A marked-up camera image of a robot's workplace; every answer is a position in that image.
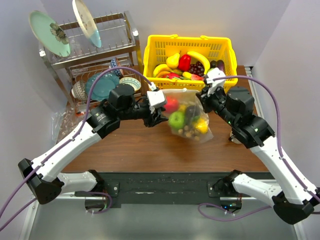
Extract red dragon fruit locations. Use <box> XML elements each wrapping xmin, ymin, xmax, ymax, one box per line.
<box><xmin>162</xmin><ymin>72</ymin><xmax>183</xmax><ymax>80</ymax></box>

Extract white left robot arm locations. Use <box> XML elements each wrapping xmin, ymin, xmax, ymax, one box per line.
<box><xmin>18</xmin><ymin>84</ymin><xmax>167</xmax><ymax>205</ymax></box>

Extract small banana bunch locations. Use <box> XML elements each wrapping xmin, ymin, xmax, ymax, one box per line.
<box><xmin>152</xmin><ymin>64</ymin><xmax>174</xmax><ymax>78</ymax></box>

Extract metal dish rack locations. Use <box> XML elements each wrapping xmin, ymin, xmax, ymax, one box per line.
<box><xmin>38</xmin><ymin>10</ymin><xmax>144</xmax><ymax>108</ymax></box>

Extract red bell pepper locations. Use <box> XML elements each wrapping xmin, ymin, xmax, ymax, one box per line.
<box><xmin>177</xmin><ymin>54</ymin><xmax>191</xmax><ymax>72</ymax></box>

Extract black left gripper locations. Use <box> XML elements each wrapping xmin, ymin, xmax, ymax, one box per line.
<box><xmin>119</xmin><ymin>100</ymin><xmax>169</xmax><ymax>127</ymax></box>

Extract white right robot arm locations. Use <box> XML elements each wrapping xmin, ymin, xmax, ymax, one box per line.
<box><xmin>196</xmin><ymin>87</ymin><xmax>320</xmax><ymax>225</ymax></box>

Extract yellow lemon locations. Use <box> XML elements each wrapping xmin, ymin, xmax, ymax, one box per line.
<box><xmin>194</xmin><ymin>118</ymin><xmax>209</xmax><ymax>134</ymax></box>

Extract blue zigzag bowl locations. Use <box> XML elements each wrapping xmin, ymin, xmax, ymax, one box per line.
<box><xmin>109</xmin><ymin>57</ymin><xmax>124</xmax><ymax>78</ymax></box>

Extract yellow pear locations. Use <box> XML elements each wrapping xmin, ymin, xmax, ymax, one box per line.
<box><xmin>166</xmin><ymin>51</ymin><xmax>181</xmax><ymax>69</ymax></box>

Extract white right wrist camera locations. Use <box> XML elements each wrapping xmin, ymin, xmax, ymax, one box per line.
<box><xmin>204</xmin><ymin>67</ymin><xmax>226</xmax><ymax>95</ymax></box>

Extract brown longan bunch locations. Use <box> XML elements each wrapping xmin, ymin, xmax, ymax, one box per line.
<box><xmin>176</xmin><ymin>125</ymin><xmax>201</xmax><ymax>141</ymax></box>

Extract teal scalloped plate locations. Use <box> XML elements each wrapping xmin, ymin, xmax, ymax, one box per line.
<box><xmin>85</xmin><ymin>73</ymin><xmax>120</xmax><ymax>102</ymax></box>

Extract purple eggplant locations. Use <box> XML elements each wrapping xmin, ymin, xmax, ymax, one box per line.
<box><xmin>216</xmin><ymin>59</ymin><xmax>225</xmax><ymax>72</ymax></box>

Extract cream ceramic mug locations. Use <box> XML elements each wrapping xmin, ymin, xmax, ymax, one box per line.
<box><xmin>228</xmin><ymin>133</ymin><xmax>242</xmax><ymax>145</ymax></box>

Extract yellow plastic basket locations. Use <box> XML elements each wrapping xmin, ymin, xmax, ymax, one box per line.
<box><xmin>143</xmin><ymin>34</ymin><xmax>238</xmax><ymax>91</ymax></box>

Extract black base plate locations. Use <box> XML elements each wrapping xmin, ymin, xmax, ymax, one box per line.
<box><xmin>100</xmin><ymin>172</ymin><xmax>239</xmax><ymax>208</ymax></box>

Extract watermelon slice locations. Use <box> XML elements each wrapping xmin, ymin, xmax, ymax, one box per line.
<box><xmin>190</xmin><ymin>74</ymin><xmax>204</xmax><ymax>81</ymax></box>

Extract grey patterned bowl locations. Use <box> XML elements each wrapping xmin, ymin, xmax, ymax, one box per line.
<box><xmin>71</xmin><ymin>80</ymin><xmax>88</xmax><ymax>101</ymax></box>

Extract yellow banana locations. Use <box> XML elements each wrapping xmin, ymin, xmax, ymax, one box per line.
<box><xmin>187</xmin><ymin>51</ymin><xmax>211</xmax><ymax>74</ymax></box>

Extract dark mangosteen front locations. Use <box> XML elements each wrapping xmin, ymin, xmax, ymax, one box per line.
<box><xmin>184</xmin><ymin>105</ymin><xmax>201</xmax><ymax>121</ymax></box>

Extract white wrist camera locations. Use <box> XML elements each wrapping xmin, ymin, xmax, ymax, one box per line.
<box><xmin>146</xmin><ymin>90</ymin><xmax>167</xmax><ymax>109</ymax></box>
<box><xmin>204</xmin><ymin>67</ymin><xmax>226</xmax><ymax>95</ymax></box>

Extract spare clear plastic bags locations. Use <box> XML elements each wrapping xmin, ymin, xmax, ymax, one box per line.
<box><xmin>51</xmin><ymin>103</ymin><xmax>86</xmax><ymax>145</ymax></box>

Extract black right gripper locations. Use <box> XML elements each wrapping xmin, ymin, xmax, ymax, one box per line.
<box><xmin>196</xmin><ymin>82</ymin><xmax>238</xmax><ymax>127</ymax></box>

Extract red apple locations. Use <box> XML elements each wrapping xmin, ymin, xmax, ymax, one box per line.
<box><xmin>164</xmin><ymin>96</ymin><xmax>180</xmax><ymax>114</ymax></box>

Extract mint green flower plate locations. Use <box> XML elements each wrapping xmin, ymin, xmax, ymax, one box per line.
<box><xmin>28</xmin><ymin>10</ymin><xmax>71</xmax><ymax>58</ymax></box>

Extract clear polka dot zip bag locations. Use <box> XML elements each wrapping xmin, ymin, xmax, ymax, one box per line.
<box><xmin>163</xmin><ymin>88</ymin><xmax>214</xmax><ymax>143</ymax></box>

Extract dark purple grapes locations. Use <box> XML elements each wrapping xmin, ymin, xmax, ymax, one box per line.
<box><xmin>188</xmin><ymin>61</ymin><xmax>205</xmax><ymax>77</ymax></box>

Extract cream and blue plate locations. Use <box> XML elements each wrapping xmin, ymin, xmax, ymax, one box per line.
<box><xmin>72</xmin><ymin>0</ymin><xmax>102</xmax><ymax>48</ymax></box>

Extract yellow teal patterned bowl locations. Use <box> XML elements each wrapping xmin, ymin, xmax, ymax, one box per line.
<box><xmin>119</xmin><ymin>76</ymin><xmax>141</xmax><ymax>92</ymax></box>

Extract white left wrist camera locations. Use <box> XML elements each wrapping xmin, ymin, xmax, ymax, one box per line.
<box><xmin>146</xmin><ymin>90</ymin><xmax>167</xmax><ymax>109</ymax></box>

